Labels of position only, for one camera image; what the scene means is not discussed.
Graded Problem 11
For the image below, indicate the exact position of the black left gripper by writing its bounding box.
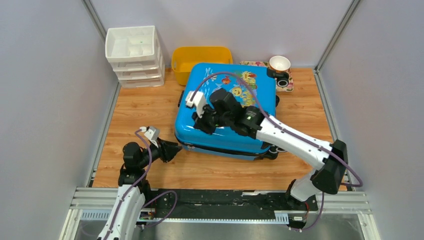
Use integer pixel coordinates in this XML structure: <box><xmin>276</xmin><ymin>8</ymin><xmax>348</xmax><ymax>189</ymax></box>
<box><xmin>138</xmin><ymin>137</ymin><xmax>183</xmax><ymax>169</ymax></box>

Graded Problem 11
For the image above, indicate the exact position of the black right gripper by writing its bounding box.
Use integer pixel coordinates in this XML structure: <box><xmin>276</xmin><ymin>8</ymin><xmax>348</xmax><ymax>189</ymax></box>
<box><xmin>192</xmin><ymin>101</ymin><xmax>233</xmax><ymax>135</ymax></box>

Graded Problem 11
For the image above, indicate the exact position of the blue fish print suitcase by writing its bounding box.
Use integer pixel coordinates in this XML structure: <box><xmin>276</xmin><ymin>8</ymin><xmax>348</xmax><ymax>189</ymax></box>
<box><xmin>175</xmin><ymin>62</ymin><xmax>285</xmax><ymax>161</ymax></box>

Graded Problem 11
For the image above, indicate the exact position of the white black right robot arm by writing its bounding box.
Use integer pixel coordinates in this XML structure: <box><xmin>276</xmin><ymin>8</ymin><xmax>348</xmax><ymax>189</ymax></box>
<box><xmin>185</xmin><ymin>88</ymin><xmax>348</xmax><ymax>210</ymax></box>

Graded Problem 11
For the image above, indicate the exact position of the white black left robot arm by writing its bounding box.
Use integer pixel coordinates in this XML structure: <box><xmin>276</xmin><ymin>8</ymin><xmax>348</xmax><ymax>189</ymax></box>
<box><xmin>97</xmin><ymin>138</ymin><xmax>182</xmax><ymax>240</ymax></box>

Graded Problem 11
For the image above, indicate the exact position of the yellow plastic basket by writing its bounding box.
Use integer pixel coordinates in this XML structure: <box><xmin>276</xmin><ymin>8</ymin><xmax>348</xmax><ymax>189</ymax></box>
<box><xmin>171</xmin><ymin>46</ymin><xmax>233</xmax><ymax>86</ymax></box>

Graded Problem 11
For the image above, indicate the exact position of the floral pattern tray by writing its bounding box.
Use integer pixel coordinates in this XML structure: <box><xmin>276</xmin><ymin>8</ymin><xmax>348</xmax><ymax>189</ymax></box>
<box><xmin>239</xmin><ymin>60</ymin><xmax>294</xmax><ymax>92</ymax></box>

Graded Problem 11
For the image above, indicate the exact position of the white plastic drawer unit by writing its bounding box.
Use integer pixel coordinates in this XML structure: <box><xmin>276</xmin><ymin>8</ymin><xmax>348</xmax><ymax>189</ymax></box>
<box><xmin>105</xmin><ymin>25</ymin><xmax>165</xmax><ymax>88</ymax></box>

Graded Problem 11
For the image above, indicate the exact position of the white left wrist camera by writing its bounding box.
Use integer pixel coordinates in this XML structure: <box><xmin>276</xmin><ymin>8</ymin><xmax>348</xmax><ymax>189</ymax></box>
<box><xmin>139</xmin><ymin>126</ymin><xmax>160</xmax><ymax>148</ymax></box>

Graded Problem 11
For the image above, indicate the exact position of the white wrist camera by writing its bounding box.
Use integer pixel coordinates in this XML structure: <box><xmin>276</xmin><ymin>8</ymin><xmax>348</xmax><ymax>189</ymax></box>
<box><xmin>185</xmin><ymin>91</ymin><xmax>207</xmax><ymax>118</ymax></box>
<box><xmin>139</xmin><ymin>126</ymin><xmax>160</xmax><ymax>148</ymax></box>

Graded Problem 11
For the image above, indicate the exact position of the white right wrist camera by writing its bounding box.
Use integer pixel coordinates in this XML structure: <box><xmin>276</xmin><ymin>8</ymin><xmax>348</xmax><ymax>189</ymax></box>
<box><xmin>185</xmin><ymin>91</ymin><xmax>207</xmax><ymax>118</ymax></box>

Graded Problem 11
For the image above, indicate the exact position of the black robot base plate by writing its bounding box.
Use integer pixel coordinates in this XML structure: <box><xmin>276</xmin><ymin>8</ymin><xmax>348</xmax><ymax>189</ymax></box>
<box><xmin>142</xmin><ymin>188</ymin><xmax>319</xmax><ymax>220</ymax></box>

